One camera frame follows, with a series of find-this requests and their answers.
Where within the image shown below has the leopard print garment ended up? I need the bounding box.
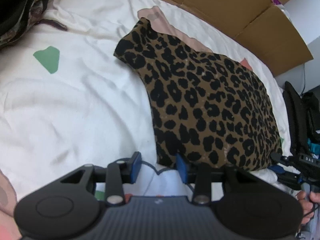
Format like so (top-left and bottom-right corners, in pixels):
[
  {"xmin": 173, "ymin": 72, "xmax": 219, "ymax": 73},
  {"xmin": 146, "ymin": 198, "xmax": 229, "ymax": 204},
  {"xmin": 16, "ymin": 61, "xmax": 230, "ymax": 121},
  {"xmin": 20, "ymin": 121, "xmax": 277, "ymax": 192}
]
[{"xmin": 114, "ymin": 18, "xmax": 282, "ymax": 171}]

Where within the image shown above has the person right hand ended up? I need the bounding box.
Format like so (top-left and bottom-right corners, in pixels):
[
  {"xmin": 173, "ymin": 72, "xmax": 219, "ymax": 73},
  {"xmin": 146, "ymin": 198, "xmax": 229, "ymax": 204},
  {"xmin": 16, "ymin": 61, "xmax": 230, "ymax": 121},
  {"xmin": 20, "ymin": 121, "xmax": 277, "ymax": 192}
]
[{"xmin": 297, "ymin": 191, "xmax": 320, "ymax": 225}]

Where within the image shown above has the teal printed garment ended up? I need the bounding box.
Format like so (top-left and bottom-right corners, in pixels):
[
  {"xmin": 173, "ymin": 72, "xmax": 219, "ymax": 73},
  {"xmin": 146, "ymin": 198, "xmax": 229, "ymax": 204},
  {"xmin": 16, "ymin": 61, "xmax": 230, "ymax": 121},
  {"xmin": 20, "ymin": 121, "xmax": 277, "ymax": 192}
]
[{"xmin": 308, "ymin": 139, "xmax": 320, "ymax": 159}]

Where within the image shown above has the folded black garment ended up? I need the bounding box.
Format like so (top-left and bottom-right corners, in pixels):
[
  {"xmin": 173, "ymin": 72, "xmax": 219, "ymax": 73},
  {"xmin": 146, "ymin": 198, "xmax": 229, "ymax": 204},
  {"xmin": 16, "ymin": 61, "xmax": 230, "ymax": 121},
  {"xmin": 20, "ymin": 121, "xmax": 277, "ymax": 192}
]
[{"xmin": 283, "ymin": 81, "xmax": 319, "ymax": 155}]

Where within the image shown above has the brown cardboard sheet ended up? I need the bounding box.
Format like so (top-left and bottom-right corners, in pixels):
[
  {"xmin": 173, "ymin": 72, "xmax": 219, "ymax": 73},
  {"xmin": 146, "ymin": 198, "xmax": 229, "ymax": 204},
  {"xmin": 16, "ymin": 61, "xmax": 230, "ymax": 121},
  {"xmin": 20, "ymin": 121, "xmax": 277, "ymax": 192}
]
[{"xmin": 163, "ymin": 0, "xmax": 313, "ymax": 76}]

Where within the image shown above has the floral patterned garment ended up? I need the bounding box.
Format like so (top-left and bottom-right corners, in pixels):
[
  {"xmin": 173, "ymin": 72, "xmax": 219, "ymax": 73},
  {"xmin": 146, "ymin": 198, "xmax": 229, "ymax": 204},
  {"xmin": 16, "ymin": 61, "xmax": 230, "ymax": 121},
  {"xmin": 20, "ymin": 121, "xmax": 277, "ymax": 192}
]
[{"xmin": 1, "ymin": 0, "xmax": 67, "ymax": 48}]

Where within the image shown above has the black garment in pile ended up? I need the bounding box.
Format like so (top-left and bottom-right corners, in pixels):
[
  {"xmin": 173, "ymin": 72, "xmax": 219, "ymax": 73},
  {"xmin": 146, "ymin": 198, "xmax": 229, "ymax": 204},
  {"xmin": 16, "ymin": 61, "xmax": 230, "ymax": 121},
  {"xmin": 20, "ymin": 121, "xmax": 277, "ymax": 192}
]
[{"xmin": 1, "ymin": 0, "xmax": 49, "ymax": 48}]

